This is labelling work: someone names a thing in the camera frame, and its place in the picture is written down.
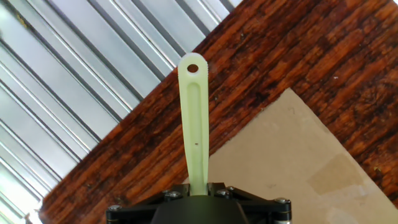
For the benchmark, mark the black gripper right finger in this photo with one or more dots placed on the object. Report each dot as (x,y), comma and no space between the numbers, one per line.
(264,207)

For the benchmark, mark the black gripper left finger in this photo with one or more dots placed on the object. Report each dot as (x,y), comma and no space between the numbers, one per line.
(140,205)

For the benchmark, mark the brown cardboard sheet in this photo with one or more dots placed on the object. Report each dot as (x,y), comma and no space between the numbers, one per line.
(280,161)

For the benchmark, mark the glossy wood grain board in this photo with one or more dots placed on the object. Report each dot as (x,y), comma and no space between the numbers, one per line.
(248,62)

